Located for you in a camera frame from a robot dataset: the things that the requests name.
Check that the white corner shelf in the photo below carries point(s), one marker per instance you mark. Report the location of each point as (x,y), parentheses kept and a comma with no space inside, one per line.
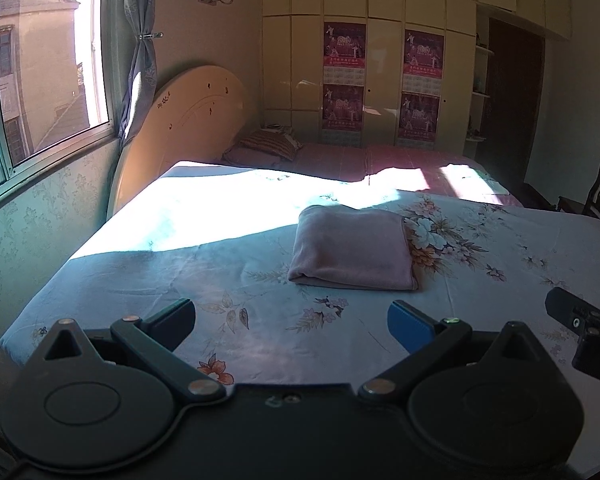
(480,100)

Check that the curtain tieback hook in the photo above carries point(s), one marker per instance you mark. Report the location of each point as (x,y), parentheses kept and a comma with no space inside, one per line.
(151,36)

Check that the dark wooden door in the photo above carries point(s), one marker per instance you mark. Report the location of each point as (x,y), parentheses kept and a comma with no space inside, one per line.
(515,110)

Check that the grey curtain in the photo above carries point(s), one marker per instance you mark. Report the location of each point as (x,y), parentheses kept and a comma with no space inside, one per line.
(140,85)

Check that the pink striped bed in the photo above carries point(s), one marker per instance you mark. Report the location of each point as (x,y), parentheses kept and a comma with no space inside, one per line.
(340,160)

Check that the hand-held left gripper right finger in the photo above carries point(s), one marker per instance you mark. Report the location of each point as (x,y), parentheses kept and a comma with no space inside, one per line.
(410,327)

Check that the pink sweater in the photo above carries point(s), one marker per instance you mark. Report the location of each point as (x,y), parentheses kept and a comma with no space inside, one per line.
(352,250)

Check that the window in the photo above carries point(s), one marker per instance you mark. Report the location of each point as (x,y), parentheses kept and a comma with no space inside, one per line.
(95,60)

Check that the cream wardrobe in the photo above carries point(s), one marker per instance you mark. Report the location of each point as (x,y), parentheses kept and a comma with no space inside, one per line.
(300,60)

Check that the cream rounded headboard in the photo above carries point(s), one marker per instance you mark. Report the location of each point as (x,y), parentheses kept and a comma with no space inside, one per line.
(180,120)

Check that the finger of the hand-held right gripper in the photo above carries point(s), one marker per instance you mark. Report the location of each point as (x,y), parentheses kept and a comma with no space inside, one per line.
(570,310)

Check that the floral white bed sheet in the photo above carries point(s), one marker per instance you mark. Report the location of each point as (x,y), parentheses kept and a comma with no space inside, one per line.
(180,260)

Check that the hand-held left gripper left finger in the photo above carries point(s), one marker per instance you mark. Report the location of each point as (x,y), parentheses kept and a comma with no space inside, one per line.
(172,327)

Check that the grey building outside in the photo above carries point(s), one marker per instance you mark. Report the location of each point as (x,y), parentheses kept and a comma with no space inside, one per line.
(35,60)

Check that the magenta wall poster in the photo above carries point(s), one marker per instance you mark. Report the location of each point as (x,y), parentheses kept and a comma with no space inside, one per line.
(424,55)
(342,110)
(418,115)
(345,47)

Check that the striped pillow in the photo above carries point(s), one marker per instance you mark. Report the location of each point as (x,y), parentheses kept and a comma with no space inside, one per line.
(270,145)

